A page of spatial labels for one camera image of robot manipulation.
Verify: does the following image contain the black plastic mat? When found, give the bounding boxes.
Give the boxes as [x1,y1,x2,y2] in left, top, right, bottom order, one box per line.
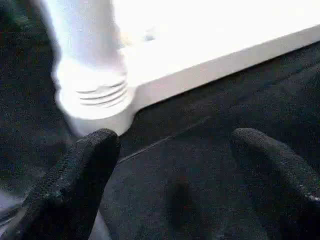
[0,0,320,240]

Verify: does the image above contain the white plastic table leg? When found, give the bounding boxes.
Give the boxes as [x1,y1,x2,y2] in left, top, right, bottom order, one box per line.
[46,0,130,108]

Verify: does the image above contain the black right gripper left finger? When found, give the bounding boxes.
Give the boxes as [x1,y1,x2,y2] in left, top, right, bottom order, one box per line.
[19,128,122,240]

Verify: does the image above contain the white plastic table top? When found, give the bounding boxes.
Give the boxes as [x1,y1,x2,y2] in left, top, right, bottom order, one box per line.
[56,0,320,138]

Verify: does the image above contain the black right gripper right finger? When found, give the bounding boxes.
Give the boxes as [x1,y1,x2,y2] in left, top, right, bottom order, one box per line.
[229,127,320,240]

